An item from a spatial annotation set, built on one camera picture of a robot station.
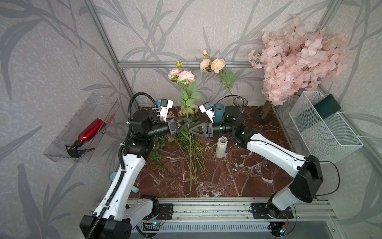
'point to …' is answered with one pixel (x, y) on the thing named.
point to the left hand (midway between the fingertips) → (189, 124)
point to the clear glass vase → (241, 102)
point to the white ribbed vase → (222, 147)
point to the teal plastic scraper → (134, 189)
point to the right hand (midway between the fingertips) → (190, 131)
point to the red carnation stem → (194, 155)
